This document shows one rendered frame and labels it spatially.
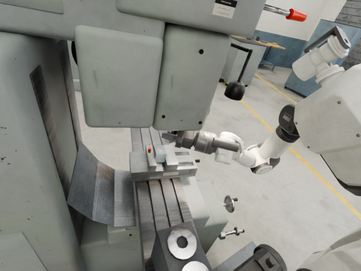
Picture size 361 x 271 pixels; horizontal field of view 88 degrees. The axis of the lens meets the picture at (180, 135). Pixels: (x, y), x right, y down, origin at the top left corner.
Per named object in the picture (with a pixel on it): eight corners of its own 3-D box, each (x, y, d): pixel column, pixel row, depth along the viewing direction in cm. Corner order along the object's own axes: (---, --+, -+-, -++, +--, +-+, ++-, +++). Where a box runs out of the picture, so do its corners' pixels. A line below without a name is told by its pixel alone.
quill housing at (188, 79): (188, 105, 82) (209, 22, 63) (204, 134, 66) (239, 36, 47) (144, 102, 75) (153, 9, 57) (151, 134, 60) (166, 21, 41)
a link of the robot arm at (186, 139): (182, 118, 78) (210, 125, 77) (178, 136, 83) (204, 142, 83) (177, 135, 68) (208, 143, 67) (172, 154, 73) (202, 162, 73)
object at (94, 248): (191, 220, 168) (211, 177, 132) (203, 259, 144) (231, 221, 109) (93, 236, 142) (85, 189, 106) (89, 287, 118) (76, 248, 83)
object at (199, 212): (187, 178, 128) (191, 166, 121) (205, 228, 102) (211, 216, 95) (109, 184, 112) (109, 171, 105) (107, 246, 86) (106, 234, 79)
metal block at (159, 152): (162, 154, 101) (164, 145, 97) (164, 162, 96) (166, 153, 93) (152, 154, 99) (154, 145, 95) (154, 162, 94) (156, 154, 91)
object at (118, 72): (144, 94, 75) (151, 20, 60) (153, 130, 57) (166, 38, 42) (93, 90, 69) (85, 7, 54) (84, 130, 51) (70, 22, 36)
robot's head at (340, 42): (320, 76, 53) (313, 55, 56) (358, 54, 46) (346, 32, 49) (307, 69, 51) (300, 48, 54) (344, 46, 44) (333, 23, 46)
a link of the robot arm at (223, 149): (207, 134, 80) (232, 141, 80) (201, 158, 78) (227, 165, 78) (211, 127, 69) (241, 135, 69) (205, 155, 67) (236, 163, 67)
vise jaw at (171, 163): (171, 149, 107) (172, 144, 104) (177, 169, 96) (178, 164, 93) (160, 150, 105) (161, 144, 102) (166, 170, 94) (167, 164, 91)
